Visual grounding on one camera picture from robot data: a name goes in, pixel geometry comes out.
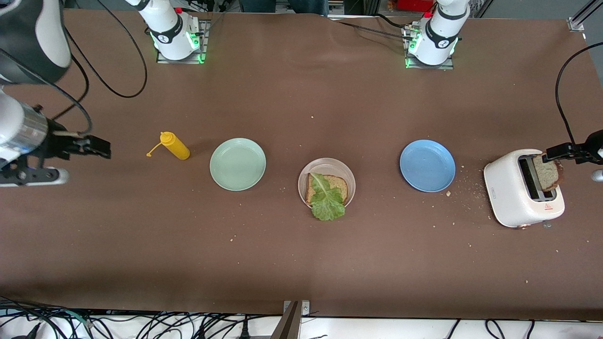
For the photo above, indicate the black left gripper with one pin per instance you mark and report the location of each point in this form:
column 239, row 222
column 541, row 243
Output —
column 590, row 149

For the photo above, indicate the light green plate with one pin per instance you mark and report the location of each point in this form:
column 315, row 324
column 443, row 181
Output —
column 238, row 164

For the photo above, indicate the small metal table bracket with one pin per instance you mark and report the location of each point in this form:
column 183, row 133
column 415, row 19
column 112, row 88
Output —
column 305, row 308

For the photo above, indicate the beige plate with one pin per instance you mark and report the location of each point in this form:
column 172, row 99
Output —
column 330, row 165

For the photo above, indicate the black power plug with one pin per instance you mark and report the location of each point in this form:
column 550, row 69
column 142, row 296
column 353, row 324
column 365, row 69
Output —
column 244, row 332

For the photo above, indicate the yellow mustard squeeze bottle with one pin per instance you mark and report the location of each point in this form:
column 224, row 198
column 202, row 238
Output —
column 175, row 147

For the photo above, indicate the aluminium frame profile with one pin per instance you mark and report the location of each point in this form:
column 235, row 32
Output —
column 582, row 19

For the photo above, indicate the white toaster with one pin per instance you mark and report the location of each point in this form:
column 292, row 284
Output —
column 509, row 197

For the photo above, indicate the blue plate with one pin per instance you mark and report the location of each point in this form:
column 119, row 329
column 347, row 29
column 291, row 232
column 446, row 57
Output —
column 427, row 165

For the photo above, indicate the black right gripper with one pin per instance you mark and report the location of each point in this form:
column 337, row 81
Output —
column 52, row 144

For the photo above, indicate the grey metal beam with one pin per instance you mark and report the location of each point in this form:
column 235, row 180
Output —
column 287, row 325

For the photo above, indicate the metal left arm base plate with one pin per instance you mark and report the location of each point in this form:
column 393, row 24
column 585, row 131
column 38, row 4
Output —
column 409, row 61

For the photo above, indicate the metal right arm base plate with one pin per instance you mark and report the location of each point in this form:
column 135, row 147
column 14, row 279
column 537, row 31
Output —
column 203, row 47

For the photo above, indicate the brown bread slice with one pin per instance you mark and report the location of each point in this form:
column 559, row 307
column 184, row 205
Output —
column 341, row 186
column 546, row 175

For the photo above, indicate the green lettuce leaf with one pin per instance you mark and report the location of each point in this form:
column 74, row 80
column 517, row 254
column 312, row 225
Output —
column 326, row 202

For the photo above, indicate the red box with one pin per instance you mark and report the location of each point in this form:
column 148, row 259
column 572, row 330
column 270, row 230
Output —
column 414, row 4

